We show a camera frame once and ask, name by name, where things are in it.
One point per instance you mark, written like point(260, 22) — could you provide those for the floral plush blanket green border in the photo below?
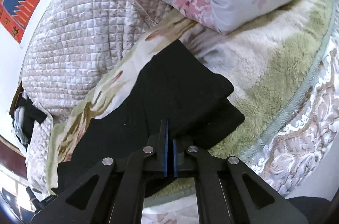
point(317, 18)

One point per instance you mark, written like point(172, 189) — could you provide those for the dark red wooden door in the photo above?
point(11, 158)

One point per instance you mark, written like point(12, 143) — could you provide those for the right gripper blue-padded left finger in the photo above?
point(113, 190)

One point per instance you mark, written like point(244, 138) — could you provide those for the black pants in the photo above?
point(172, 86)

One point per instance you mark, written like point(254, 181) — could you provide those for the quilted beige floral bedspread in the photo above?
point(74, 45)

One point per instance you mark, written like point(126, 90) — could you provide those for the dark clothes pile at headboard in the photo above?
point(24, 116)

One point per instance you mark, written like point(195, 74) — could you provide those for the cream embroidered bed sheet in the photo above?
point(287, 89)

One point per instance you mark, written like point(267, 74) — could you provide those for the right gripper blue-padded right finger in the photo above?
point(228, 191)

